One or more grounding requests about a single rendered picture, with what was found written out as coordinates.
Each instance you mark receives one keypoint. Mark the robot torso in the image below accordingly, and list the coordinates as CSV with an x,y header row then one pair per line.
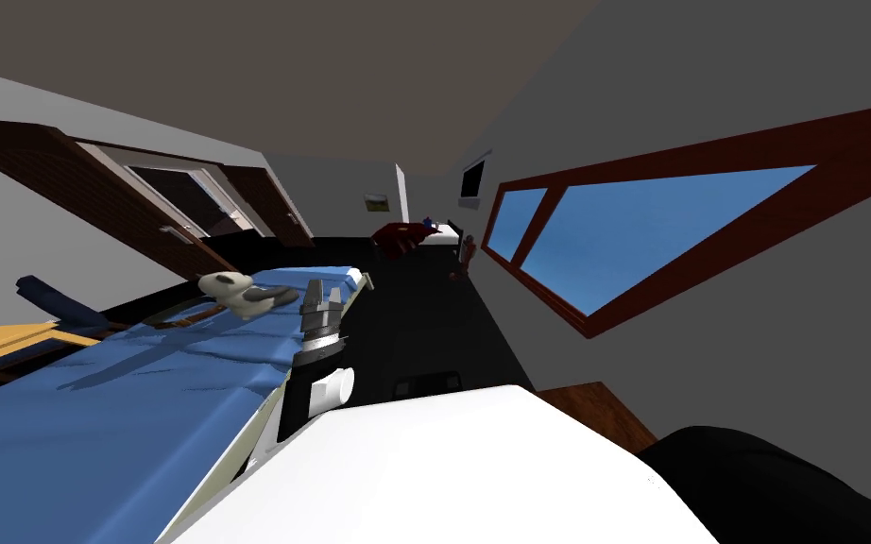
x,y
435,476

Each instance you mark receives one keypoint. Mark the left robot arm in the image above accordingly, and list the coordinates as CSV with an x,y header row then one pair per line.
x,y
313,397

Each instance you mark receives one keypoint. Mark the dark brown door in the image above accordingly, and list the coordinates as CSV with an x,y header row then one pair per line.
x,y
88,196
269,205

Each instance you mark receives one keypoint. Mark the red-brown framed window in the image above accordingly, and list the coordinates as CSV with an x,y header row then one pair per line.
x,y
632,234

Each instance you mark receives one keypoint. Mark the brown wooden bedside table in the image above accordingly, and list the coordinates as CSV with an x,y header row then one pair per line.
x,y
594,412

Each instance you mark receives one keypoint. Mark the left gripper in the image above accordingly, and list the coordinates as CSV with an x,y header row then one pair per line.
x,y
321,323

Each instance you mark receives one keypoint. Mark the white and grey plush toy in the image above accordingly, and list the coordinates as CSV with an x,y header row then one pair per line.
x,y
235,291

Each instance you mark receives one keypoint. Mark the dark red table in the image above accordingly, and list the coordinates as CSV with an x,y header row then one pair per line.
x,y
399,236

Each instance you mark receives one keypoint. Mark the bed with blue cover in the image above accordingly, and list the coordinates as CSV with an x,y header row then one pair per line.
x,y
103,423

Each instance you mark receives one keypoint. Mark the red-brown chair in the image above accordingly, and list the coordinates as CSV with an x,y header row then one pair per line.
x,y
469,253

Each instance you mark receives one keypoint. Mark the black wall screen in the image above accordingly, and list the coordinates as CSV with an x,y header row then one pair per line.
x,y
472,180

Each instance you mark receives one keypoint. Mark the small framed wall picture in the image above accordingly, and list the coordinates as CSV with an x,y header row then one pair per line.
x,y
377,202

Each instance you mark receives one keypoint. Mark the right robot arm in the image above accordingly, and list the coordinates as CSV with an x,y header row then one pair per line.
x,y
775,491

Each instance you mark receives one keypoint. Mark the dark blue pillow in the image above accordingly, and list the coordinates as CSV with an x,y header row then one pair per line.
x,y
58,302

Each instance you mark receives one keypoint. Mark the white desk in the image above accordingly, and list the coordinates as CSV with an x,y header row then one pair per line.
x,y
447,233

